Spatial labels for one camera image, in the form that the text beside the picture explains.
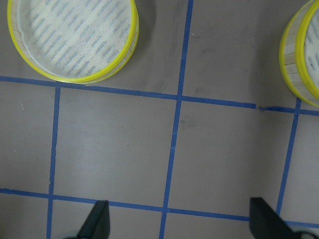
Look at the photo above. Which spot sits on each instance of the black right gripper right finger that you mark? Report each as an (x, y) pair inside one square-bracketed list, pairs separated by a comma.
[(264, 223)]

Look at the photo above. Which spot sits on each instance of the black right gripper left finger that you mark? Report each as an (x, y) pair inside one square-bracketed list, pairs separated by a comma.
[(97, 224)]

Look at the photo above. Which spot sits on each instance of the middle yellow bamboo steamer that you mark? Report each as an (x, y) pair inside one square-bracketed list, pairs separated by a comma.
[(74, 41)]

